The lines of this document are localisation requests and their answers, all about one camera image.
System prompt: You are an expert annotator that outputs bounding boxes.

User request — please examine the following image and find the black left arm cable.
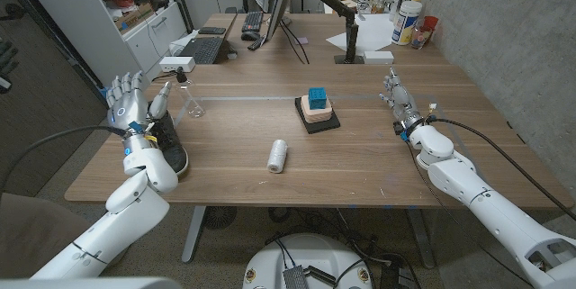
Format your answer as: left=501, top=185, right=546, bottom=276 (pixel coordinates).
left=0, top=125, right=130, bottom=191

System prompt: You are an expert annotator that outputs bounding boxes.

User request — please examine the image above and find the grey table leg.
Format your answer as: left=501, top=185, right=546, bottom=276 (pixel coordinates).
left=407, top=207, right=436, bottom=270
left=181, top=205, right=207, bottom=264

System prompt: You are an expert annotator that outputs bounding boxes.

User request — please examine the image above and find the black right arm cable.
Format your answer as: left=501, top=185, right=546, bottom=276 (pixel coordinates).
left=429, top=116, right=576, bottom=222

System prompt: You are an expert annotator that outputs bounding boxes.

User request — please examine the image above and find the cardboard box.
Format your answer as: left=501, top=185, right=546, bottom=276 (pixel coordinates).
left=114, top=3, right=155, bottom=33

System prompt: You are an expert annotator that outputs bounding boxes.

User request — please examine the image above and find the white paper sheet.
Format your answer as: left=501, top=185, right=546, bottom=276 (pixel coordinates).
left=325, top=13, right=397, bottom=54

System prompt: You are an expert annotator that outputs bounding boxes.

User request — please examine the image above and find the pink jewelry box black base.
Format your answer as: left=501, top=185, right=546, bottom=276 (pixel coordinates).
left=294, top=94, right=342, bottom=135

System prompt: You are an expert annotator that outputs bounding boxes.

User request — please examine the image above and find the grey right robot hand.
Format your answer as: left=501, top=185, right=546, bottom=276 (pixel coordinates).
left=379, top=67, right=427, bottom=140

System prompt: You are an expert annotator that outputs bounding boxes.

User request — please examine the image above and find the white shelf cabinet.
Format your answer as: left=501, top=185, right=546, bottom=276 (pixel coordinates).
left=13, top=0, right=188, bottom=105

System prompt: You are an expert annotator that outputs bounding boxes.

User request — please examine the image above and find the black keyboard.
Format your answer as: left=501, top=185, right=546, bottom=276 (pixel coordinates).
left=241, top=11, right=265, bottom=33

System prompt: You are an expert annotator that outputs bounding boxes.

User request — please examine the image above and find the blue cube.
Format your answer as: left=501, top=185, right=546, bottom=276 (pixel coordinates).
left=308, top=86, right=329, bottom=111

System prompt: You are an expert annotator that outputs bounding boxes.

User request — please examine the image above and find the white power box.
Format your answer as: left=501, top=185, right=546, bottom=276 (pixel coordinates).
left=158, top=56, right=197, bottom=73

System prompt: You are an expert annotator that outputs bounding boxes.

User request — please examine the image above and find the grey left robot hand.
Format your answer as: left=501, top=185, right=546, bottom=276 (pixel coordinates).
left=105, top=70, right=173, bottom=150

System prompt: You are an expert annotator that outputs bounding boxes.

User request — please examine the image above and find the brown chair cushion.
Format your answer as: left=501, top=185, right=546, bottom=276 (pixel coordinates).
left=0, top=192, right=91, bottom=279

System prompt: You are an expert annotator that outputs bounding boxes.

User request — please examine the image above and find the white flat box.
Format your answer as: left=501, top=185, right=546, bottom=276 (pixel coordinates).
left=362, top=50, right=395, bottom=65

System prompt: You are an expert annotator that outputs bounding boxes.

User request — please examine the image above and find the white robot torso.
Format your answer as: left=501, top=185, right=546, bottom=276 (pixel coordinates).
left=241, top=233, right=374, bottom=289

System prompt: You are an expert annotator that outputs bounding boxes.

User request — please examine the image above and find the clear glass jar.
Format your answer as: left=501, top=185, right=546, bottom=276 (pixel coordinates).
left=409, top=25, right=432, bottom=50

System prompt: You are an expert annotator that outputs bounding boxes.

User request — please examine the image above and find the clear dispenser bottle black pump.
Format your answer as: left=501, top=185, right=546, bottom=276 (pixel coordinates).
left=175, top=67, right=207, bottom=120

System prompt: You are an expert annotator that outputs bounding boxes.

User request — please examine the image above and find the black sneaker shoe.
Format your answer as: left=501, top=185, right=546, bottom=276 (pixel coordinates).
left=146, top=99, right=190, bottom=178

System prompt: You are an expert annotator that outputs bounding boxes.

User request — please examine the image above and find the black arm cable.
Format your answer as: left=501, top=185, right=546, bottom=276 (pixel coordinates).
left=0, top=125, right=130, bottom=191
left=429, top=116, right=576, bottom=222

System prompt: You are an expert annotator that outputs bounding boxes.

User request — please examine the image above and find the black laptop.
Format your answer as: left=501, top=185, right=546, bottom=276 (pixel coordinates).
left=178, top=36, right=233, bottom=65

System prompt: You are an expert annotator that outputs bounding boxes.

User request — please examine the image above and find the computer monitor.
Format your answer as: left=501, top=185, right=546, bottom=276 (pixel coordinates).
left=264, top=0, right=298, bottom=41

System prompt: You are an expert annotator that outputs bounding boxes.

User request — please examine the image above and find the white wipes canister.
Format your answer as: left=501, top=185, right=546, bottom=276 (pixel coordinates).
left=391, top=0, right=423, bottom=46

